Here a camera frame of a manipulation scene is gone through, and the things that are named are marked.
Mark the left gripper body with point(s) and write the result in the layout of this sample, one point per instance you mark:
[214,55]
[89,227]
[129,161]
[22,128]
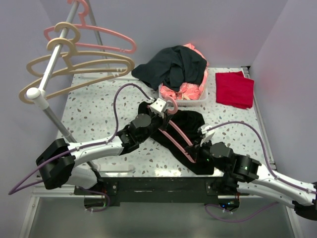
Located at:
[158,122]

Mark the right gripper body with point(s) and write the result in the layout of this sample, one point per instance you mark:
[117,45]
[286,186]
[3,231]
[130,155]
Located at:
[201,152]

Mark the black shorts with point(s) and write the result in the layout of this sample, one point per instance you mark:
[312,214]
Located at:
[188,122]

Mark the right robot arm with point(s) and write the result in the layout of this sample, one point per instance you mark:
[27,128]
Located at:
[244,175]

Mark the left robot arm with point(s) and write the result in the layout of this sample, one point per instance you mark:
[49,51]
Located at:
[60,163]

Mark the upper beige hanger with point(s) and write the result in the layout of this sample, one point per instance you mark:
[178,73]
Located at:
[82,51]

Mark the pink garment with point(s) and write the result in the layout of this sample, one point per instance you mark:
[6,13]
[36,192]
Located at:
[187,91]

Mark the white plastic basket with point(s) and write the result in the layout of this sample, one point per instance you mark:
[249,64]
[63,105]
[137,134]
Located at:
[187,103]

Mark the dark teal garment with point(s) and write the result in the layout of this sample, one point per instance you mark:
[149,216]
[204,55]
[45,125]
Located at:
[172,67]

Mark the red folded cloth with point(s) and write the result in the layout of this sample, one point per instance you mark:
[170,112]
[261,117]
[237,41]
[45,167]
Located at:
[233,89]

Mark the metal clothes rack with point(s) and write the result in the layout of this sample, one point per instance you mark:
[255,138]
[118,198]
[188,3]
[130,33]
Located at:
[43,67]

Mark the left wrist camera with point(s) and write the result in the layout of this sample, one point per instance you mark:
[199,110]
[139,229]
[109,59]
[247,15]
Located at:
[159,107]

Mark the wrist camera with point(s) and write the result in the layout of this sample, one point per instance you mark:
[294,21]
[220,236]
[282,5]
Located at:
[206,133]
[159,107]

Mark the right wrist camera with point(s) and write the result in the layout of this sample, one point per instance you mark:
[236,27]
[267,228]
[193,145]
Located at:
[206,133]

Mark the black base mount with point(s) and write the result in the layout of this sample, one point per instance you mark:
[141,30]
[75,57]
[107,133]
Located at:
[204,190]

